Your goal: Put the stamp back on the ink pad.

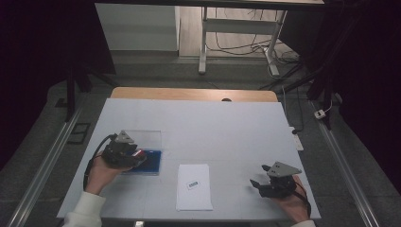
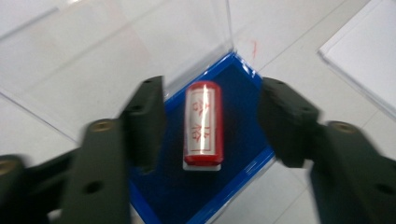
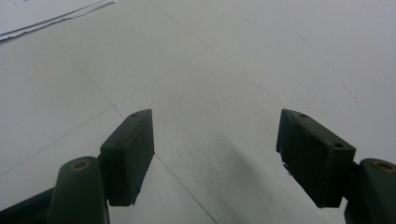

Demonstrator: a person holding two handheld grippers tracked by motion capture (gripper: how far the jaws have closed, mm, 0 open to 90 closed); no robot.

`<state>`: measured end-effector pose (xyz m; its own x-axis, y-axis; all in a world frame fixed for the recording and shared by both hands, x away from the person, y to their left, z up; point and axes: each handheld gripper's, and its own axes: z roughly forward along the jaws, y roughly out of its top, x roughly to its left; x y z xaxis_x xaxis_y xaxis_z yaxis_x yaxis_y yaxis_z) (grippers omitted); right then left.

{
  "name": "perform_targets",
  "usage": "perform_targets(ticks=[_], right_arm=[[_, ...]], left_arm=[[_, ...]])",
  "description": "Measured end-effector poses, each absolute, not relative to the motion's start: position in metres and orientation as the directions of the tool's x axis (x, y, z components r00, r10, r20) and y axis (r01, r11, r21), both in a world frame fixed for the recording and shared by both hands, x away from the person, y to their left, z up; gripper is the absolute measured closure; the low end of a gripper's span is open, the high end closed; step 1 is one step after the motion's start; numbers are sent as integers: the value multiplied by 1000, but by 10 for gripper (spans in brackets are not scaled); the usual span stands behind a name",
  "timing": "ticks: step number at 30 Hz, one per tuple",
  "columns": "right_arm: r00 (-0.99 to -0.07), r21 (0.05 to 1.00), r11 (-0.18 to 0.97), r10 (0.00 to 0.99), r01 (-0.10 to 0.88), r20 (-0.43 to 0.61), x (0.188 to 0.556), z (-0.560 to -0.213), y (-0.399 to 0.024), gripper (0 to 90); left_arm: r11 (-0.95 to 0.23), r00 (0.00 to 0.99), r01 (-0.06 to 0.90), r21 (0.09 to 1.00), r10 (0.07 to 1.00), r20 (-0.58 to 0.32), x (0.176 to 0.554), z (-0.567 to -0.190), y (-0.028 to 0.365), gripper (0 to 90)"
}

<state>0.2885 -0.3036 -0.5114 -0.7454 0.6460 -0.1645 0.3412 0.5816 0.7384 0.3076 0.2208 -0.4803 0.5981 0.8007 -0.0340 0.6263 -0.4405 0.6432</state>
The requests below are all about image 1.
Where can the white paper sheet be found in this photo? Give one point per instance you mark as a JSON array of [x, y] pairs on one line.
[[194, 195]]

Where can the white table cover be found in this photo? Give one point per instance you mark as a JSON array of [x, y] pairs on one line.
[[220, 132]]

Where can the person's right hand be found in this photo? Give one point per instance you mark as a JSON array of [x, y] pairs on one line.
[[294, 206]]

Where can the blue ink pad box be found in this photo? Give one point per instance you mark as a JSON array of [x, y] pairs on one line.
[[151, 160]]

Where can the metal floor rail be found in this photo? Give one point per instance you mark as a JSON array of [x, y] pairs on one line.
[[44, 167], [343, 164]]

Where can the person's left hand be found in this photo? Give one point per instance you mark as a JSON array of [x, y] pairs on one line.
[[102, 176]]

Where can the white cabinet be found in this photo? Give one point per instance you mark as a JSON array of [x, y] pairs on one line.
[[135, 28]]

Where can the black stand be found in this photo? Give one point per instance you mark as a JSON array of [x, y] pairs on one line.
[[326, 94], [70, 94]]

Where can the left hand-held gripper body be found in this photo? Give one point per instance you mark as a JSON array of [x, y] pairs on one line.
[[118, 154]]

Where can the white desk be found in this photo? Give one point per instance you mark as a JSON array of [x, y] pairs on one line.
[[236, 26]]

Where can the dark table grommet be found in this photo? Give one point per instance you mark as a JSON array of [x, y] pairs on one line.
[[226, 100]]

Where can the white plug adapter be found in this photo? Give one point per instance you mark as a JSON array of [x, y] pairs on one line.
[[320, 114]]

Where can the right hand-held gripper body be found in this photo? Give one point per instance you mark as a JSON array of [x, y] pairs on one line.
[[279, 186]]

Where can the white tag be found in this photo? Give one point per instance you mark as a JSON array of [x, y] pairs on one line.
[[299, 143]]

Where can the black curtain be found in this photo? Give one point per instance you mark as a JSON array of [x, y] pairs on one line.
[[38, 63], [369, 78]]

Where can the black floor frame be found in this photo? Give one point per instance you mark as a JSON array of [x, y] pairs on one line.
[[73, 142]]

